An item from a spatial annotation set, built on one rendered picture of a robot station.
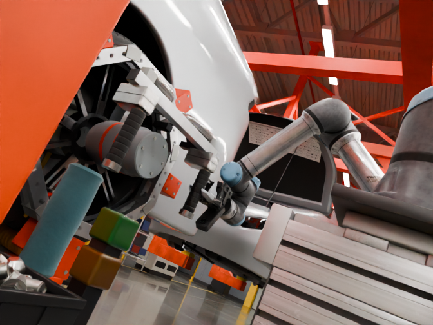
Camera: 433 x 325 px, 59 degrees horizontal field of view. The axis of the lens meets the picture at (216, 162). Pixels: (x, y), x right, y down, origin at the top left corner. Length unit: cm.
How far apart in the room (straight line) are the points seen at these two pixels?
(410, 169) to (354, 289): 19
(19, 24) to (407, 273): 58
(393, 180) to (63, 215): 68
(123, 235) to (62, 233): 47
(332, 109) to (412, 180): 72
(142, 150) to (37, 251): 34
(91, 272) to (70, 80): 27
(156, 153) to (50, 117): 52
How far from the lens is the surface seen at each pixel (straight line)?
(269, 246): 59
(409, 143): 65
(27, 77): 55
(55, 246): 95
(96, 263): 48
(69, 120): 116
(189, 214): 110
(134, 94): 89
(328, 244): 58
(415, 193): 60
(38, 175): 102
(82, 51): 59
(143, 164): 102
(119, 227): 47
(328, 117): 128
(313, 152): 432
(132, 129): 86
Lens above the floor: 64
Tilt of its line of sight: 15 degrees up
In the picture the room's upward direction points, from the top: 24 degrees clockwise
